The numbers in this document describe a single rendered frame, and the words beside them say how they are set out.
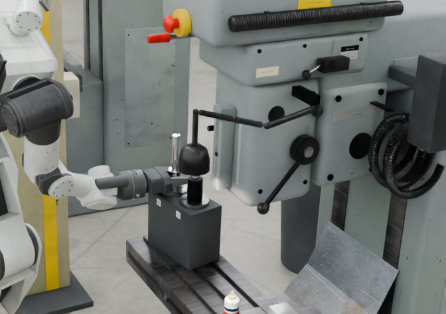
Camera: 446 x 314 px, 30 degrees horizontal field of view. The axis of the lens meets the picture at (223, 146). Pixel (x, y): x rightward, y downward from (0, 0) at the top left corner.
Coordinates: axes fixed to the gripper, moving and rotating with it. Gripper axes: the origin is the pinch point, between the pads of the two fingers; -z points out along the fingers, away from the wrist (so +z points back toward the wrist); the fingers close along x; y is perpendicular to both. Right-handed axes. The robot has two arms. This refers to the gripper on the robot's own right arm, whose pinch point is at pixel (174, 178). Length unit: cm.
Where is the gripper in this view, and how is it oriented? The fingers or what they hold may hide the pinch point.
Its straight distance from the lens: 257.3
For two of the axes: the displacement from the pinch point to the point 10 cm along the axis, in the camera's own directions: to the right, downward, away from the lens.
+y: -0.5, 9.2, 3.8
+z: -9.1, 1.2, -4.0
